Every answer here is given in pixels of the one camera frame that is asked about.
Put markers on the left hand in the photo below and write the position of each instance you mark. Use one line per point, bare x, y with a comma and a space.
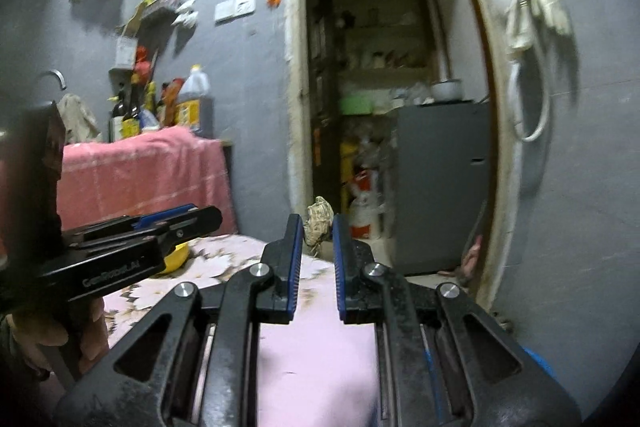
32, 332

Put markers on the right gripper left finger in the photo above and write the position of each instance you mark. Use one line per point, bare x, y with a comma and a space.
192, 359

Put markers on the wire shelf with packets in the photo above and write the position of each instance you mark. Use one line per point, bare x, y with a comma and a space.
146, 12

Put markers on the red white bag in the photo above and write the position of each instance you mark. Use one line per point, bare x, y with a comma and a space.
364, 212

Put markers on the large oil jug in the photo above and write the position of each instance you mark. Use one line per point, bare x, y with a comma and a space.
195, 104

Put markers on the small beige trash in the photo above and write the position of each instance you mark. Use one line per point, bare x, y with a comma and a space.
318, 223

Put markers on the pink floral tablecloth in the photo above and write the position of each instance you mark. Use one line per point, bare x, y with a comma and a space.
315, 371

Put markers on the yellow plastic bowl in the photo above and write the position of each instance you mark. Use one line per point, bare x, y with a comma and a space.
176, 259

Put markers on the blue plastic bin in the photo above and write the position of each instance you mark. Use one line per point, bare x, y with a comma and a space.
541, 361

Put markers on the beige rag on sink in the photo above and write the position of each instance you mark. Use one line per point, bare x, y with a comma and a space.
79, 122

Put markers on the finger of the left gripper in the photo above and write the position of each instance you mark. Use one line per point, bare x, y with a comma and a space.
170, 232
121, 225

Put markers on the metal pot on fridge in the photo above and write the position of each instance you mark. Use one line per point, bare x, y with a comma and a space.
449, 90

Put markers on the white wall socket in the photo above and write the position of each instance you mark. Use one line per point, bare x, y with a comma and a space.
231, 9

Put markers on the grey mini fridge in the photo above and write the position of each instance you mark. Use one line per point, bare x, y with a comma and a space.
441, 187

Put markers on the pink checked towel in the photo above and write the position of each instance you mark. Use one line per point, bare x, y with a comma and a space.
144, 174

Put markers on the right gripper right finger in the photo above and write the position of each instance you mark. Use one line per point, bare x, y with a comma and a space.
442, 359

